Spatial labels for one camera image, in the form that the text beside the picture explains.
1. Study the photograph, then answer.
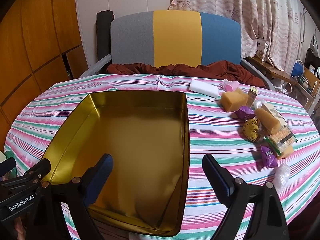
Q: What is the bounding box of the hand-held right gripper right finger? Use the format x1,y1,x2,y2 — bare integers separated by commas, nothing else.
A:
202,154,288,240

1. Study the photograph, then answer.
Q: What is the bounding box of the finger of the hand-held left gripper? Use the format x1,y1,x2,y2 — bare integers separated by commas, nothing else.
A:
25,159,52,180
0,157,16,179

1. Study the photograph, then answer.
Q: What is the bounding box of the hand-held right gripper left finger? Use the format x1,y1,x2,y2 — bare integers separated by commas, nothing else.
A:
32,153,114,240

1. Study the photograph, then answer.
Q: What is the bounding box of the purple snack packet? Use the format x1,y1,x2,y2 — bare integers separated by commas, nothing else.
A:
235,106,257,121
259,145,278,168

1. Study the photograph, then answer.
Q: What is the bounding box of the gold metal tin box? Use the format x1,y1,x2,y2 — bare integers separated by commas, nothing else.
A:
41,92,190,237

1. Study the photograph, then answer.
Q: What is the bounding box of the yellow patterned snack packet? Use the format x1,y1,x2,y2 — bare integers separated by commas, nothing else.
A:
241,119,263,142

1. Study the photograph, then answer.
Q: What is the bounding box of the green cracker packet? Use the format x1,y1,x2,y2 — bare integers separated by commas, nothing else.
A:
265,125,297,155

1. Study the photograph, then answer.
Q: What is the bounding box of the tan cardboard box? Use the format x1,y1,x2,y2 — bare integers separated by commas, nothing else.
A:
254,109,282,135

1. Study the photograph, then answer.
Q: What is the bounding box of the beige carton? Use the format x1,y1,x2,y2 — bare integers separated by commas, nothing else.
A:
261,104,287,127

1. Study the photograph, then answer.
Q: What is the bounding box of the small yellow carton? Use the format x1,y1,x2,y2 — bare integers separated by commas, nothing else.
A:
246,86,259,105

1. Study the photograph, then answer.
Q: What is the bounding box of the person's left hand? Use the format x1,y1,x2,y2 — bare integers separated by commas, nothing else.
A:
14,217,26,240

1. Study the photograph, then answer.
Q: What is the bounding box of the white foam block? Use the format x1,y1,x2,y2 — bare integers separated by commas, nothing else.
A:
189,79,218,98

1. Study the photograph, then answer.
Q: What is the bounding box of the pink plastic toy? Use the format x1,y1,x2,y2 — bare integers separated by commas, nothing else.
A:
220,79,239,92

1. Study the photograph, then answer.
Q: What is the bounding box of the maroon cloth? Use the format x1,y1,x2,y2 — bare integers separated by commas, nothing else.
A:
106,60,267,88

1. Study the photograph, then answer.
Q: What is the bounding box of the wooden side desk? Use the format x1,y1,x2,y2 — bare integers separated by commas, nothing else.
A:
246,56,320,100

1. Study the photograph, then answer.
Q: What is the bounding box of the wooden wardrobe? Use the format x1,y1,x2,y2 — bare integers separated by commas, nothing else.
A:
0,0,88,128

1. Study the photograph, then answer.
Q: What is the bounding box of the white cardboard box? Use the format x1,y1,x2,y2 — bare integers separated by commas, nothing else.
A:
256,37,270,63

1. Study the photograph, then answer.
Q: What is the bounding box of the grey yellow blue chair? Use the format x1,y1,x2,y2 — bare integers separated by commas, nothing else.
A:
80,10,275,90

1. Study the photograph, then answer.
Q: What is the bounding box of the patterned beige curtain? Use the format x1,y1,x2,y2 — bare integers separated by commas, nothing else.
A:
167,0,315,70

